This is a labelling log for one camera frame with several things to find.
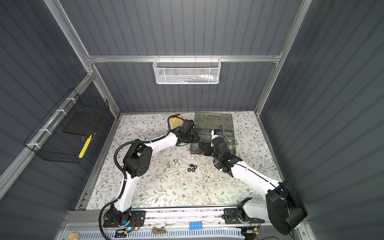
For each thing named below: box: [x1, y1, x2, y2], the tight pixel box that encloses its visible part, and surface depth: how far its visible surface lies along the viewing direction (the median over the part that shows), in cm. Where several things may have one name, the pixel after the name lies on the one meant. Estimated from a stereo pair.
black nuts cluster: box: [187, 163, 198, 173], surface depth 93 cm
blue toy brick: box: [189, 221, 203, 231], surface depth 72 cm
